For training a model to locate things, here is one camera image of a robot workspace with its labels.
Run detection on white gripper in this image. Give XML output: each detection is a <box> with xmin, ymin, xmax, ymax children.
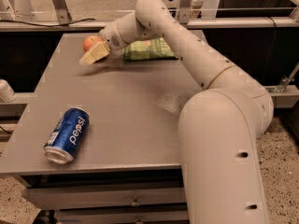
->
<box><xmin>79</xmin><ymin>21</ymin><xmax>125</xmax><ymax>66</ymax></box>

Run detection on red apple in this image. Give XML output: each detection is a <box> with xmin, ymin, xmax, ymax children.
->
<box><xmin>82</xmin><ymin>35</ymin><xmax>103</xmax><ymax>51</ymax></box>

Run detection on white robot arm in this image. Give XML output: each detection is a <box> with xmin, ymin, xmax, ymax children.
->
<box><xmin>80</xmin><ymin>0</ymin><xmax>274</xmax><ymax>224</ymax></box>

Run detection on blue pepsi can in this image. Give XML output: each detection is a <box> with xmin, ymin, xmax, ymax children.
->
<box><xmin>44</xmin><ymin>107</ymin><xmax>89</xmax><ymax>164</ymax></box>

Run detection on green chip bag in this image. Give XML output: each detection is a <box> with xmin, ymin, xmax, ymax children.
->
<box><xmin>122</xmin><ymin>37</ymin><xmax>177</xmax><ymax>61</ymax></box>

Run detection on white cylinder at left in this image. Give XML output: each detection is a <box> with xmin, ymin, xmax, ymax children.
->
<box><xmin>0</xmin><ymin>79</ymin><xmax>17</xmax><ymax>103</ymax></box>

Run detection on grey drawer cabinet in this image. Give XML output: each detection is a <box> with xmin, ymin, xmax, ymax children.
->
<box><xmin>0</xmin><ymin>34</ymin><xmax>200</xmax><ymax>214</ymax></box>

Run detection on upper grey drawer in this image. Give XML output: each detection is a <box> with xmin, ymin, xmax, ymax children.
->
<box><xmin>22</xmin><ymin>183</ymin><xmax>186</xmax><ymax>210</ymax></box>

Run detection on grey drawer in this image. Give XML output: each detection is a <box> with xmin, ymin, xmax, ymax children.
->
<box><xmin>56</xmin><ymin>206</ymin><xmax>189</xmax><ymax>224</ymax></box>
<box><xmin>22</xmin><ymin>183</ymin><xmax>186</xmax><ymax>210</ymax></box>

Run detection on lower grey drawer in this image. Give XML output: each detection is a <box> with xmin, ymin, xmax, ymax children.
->
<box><xmin>56</xmin><ymin>206</ymin><xmax>189</xmax><ymax>224</ymax></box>

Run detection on black cable on rail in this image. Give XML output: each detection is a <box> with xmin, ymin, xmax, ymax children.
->
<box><xmin>0</xmin><ymin>17</ymin><xmax>97</xmax><ymax>28</ymax></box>

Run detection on metal frame post left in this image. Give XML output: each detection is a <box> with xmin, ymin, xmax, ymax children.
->
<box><xmin>51</xmin><ymin>0</ymin><xmax>72</xmax><ymax>24</ymax></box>

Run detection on metal frame post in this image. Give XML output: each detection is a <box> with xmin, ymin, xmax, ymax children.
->
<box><xmin>51</xmin><ymin>0</ymin><xmax>72</xmax><ymax>24</ymax></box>
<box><xmin>178</xmin><ymin>0</ymin><xmax>192</xmax><ymax>24</ymax></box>

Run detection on metal frame post centre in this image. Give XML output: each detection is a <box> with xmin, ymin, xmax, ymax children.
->
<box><xmin>178</xmin><ymin>0</ymin><xmax>192</xmax><ymax>24</ymax></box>

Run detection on horizontal metal rail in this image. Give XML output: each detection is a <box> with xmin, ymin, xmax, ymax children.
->
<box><xmin>0</xmin><ymin>17</ymin><xmax>299</xmax><ymax>31</ymax></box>

